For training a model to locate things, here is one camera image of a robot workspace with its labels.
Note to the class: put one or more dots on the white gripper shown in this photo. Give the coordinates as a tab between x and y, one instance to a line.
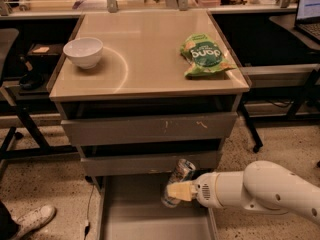
204	189

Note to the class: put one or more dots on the silver blue redbull can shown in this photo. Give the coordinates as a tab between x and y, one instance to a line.
183	171

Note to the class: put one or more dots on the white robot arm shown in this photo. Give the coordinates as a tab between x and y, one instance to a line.
262	187

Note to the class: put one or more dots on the bottom grey open drawer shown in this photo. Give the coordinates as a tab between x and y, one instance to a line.
131	209

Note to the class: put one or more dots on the top grey drawer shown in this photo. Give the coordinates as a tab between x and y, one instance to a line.
149	129

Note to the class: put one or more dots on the middle grey drawer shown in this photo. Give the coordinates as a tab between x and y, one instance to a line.
148	164

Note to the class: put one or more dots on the grey drawer cabinet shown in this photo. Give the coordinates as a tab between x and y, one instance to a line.
141	73

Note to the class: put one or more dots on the green chip bag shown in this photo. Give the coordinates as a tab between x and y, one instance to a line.
204	56

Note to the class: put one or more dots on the white sneaker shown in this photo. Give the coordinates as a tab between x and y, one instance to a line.
33	220

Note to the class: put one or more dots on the white ceramic bowl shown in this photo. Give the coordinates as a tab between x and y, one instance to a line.
84	52

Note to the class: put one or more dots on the laptop computer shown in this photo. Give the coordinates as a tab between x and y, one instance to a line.
307	18

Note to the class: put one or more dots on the black desk frame right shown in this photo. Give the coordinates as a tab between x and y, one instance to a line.
258	142

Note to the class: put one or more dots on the black desk frame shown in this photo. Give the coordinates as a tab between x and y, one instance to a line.
258	142
44	148

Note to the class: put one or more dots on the black desk frame left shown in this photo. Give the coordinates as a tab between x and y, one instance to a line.
44	148

